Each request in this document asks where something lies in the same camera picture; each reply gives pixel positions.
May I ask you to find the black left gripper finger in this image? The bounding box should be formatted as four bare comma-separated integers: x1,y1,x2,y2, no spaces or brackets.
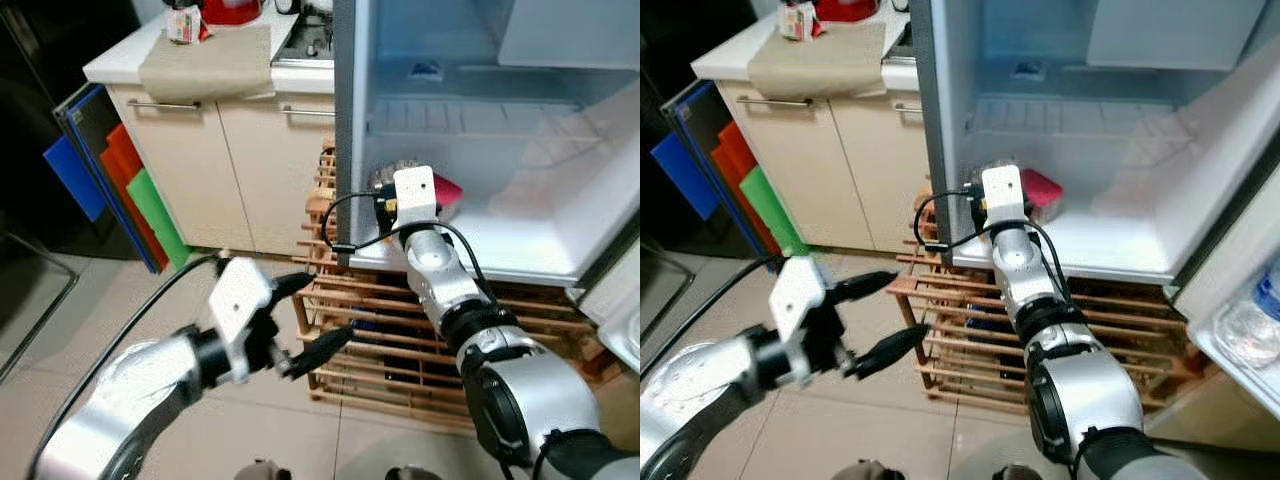
845,325,931,379
283,325,356,379
828,270,898,303
268,272,316,301

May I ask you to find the silver mini fridge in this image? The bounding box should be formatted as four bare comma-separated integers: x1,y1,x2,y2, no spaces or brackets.
333,0,641,376
908,0,1280,421

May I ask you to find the wooden wine rack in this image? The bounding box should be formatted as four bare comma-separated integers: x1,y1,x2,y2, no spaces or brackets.
885,185,1206,416
295,140,621,431

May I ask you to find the cream kitchen base cabinet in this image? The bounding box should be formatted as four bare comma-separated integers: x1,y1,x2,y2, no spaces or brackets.
690,10,926,253
83,10,339,261

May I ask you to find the red cutting board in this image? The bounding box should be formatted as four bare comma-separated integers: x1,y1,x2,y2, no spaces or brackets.
710,120,781,256
100,123,171,269

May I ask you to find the steel gas hob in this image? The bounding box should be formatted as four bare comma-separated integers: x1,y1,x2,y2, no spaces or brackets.
880,20,916,61
272,10,336,66

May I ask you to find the blue cutting board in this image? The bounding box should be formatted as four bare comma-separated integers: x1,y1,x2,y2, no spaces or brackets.
650,132,716,221
43,135,106,223

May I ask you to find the red coffee machine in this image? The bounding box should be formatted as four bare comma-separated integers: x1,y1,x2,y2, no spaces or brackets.
815,0,886,23
200,0,266,26

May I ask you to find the white freezer compartment flap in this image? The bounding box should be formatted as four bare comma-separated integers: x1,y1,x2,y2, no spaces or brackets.
1085,0,1280,71
498,0,641,71

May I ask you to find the black board with blue rim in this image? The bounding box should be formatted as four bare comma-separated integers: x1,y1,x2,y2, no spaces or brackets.
55,83,161,273

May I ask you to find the large black appliance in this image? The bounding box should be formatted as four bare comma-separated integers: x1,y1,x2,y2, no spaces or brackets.
0,0,141,261
640,0,761,251

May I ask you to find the clear water bottle blue cap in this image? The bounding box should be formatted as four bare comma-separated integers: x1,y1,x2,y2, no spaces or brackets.
1212,265,1280,369

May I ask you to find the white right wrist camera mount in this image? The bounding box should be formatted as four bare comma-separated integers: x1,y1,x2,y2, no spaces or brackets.
982,164,1029,223
393,166,441,226

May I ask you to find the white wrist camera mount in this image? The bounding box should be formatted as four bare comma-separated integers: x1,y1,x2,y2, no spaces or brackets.
393,166,441,226
982,164,1029,223
208,257,276,386
770,257,831,386

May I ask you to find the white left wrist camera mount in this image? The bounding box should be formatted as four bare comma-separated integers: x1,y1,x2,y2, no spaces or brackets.
208,257,276,386
770,257,831,386

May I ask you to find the white fridge wire shelf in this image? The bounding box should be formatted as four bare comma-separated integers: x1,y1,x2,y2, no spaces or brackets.
965,92,1196,141
365,95,601,141

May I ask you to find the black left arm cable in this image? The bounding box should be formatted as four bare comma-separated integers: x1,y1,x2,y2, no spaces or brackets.
25,255,226,480
640,258,791,376

